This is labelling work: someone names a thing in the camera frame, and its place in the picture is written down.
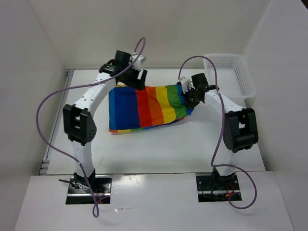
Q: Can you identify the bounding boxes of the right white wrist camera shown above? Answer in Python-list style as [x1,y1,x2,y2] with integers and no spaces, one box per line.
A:
[179,77,193,93]

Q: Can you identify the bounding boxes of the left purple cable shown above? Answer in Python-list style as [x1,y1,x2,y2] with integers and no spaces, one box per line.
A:
[36,37,147,218]

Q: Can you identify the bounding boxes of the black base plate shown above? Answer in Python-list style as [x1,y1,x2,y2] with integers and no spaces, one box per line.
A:
[196,173,242,203]
[65,175,112,205]

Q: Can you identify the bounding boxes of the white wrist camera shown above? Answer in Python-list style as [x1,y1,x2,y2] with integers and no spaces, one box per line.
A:
[131,52,146,69]
[179,77,193,93]

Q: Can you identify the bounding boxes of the rainbow striped shorts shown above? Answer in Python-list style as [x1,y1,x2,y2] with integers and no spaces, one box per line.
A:
[108,85,193,132]

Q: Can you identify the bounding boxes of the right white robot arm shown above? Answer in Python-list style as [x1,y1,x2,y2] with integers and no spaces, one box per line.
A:
[178,73,258,189]

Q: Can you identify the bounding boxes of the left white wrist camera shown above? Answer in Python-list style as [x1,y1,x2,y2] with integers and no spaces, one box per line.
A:
[131,52,146,69]

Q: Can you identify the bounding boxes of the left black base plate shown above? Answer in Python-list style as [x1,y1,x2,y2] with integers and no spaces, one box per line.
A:
[65,175,112,205]

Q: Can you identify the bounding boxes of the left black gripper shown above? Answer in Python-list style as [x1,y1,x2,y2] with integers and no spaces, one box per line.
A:
[121,64,147,91]

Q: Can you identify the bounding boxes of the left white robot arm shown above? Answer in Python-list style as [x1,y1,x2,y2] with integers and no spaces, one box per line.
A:
[63,51,147,193]

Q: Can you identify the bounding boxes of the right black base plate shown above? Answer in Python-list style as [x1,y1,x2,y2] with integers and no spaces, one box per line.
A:
[196,173,242,203]

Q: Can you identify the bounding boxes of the white plastic basket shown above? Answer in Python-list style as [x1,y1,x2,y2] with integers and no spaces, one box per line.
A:
[204,53,257,101]

